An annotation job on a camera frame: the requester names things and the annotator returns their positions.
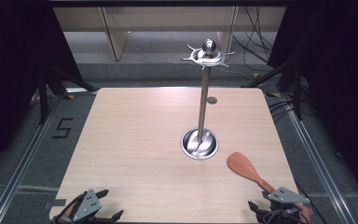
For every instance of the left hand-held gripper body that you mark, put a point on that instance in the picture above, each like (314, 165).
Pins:
(87, 205)

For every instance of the wooden spatula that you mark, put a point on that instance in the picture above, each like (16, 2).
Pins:
(241, 165)

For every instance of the beige wooden furniture frame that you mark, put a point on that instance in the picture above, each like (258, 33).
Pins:
(115, 34)

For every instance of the steel utensil stand with hooks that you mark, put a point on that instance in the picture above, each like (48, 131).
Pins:
(202, 109)

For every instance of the aluminium floor rail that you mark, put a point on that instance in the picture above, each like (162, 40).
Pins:
(317, 161)
(24, 161)

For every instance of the person's left hand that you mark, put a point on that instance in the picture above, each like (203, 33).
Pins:
(67, 210)

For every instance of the black metal stand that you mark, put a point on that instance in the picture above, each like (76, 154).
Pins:
(43, 96)
(296, 93)

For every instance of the black curtain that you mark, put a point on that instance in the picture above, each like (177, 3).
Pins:
(9, 77)
(341, 93)

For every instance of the person's right hand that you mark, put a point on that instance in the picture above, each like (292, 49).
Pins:
(304, 212)

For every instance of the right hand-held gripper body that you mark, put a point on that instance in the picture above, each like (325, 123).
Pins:
(287, 196)

